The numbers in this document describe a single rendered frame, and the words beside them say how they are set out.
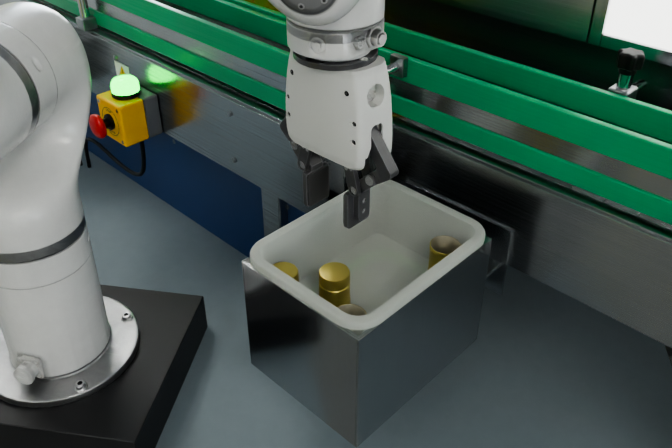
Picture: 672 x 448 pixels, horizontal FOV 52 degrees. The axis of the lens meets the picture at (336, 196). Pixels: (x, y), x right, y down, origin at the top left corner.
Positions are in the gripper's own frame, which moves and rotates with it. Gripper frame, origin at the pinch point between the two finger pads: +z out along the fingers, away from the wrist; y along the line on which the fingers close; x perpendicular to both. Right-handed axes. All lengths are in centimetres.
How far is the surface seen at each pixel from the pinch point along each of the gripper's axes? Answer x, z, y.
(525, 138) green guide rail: -22.5, -0.6, -8.1
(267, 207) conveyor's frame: -11.7, 18.6, 24.8
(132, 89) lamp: -8, 7, 51
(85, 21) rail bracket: -12, 1, 69
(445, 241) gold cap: -13.3, 10.4, -4.9
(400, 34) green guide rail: -29.9, -4.7, 16.2
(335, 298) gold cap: 1.3, 12.1, -1.1
